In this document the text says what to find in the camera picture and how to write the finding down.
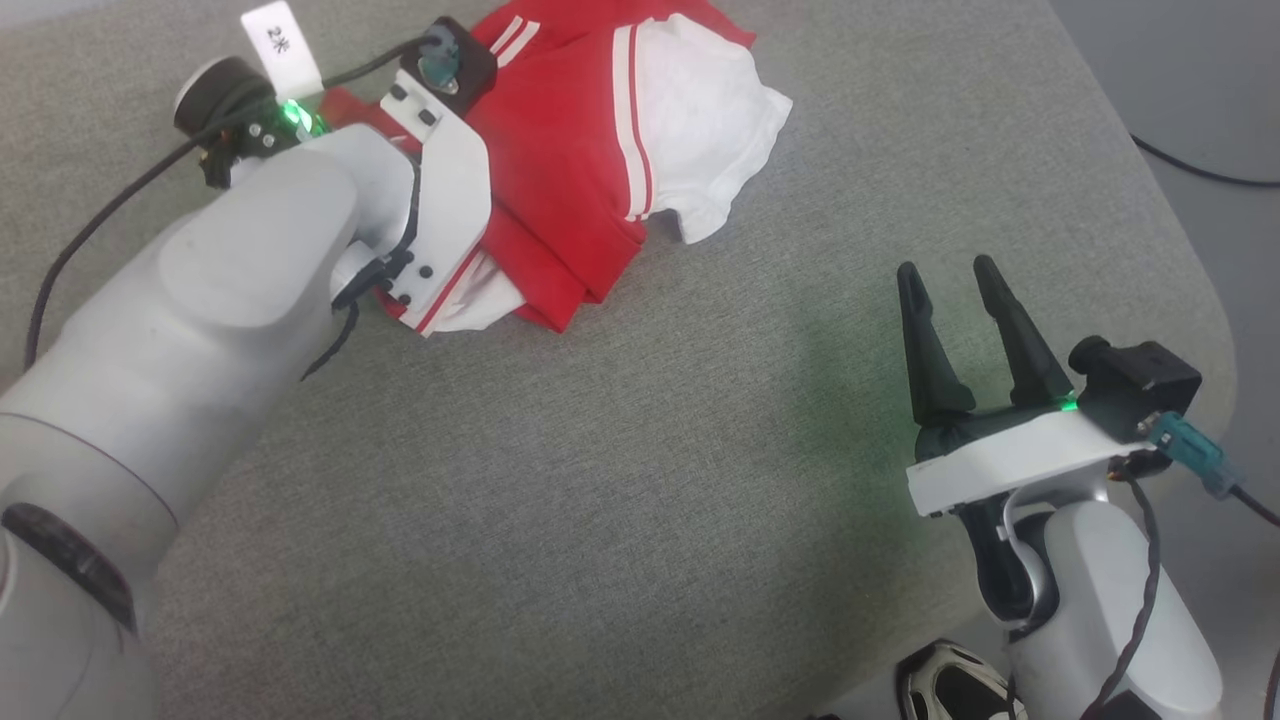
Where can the teal camera connector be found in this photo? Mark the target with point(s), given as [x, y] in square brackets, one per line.
[1195, 455]
[438, 65]

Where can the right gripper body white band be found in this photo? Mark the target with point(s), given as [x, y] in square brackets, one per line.
[1010, 455]

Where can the teal right camera connector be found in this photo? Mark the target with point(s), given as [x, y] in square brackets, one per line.
[1195, 455]

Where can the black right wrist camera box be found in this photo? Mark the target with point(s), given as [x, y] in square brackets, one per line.
[1145, 385]

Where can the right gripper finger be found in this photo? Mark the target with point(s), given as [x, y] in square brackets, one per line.
[928, 350]
[1025, 345]

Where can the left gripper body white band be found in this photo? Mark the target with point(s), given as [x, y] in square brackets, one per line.
[450, 200]

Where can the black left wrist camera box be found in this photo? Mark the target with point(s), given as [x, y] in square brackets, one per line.
[475, 65]

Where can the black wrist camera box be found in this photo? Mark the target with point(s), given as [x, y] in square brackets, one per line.
[1145, 385]
[475, 65]

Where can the black and white robot base part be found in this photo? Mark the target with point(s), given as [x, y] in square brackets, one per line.
[950, 690]

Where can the red and white garment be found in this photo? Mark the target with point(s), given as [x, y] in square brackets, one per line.
[570, 150]

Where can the teal left camera connector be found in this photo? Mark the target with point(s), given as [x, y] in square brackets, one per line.
[438, 65]

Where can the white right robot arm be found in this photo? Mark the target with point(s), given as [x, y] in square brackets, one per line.
[1100, 600]

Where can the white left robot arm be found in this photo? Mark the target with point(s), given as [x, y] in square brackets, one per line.
[200, 330]

